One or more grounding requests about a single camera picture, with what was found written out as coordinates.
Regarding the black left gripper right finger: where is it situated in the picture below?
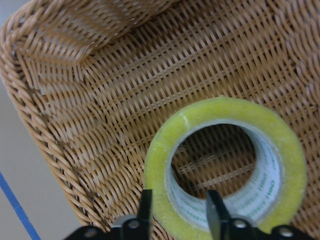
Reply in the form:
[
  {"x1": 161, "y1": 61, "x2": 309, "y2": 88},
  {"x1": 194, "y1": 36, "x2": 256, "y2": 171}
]
[{"x1": 206, "y1": 190, "x2": 231, "y2": 240}]

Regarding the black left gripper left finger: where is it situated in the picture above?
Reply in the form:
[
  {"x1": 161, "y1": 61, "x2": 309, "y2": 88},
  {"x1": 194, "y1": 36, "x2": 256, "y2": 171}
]
[{"x1": 137, "y1": 189, "x2": 153, "y2": 240}]

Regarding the yellow tape roll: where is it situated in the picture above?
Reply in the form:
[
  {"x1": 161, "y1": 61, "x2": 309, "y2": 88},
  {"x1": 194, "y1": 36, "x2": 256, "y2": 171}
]
[{"x1": 144, "y1": 96, "x2": 307, "y2": 240}]

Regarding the brown wicker basket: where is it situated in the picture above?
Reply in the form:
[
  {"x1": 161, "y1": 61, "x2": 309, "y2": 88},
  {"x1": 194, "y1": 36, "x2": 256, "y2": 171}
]
[{"x1": 0, "y1": 0, "x2": 320, "y2": 239}]

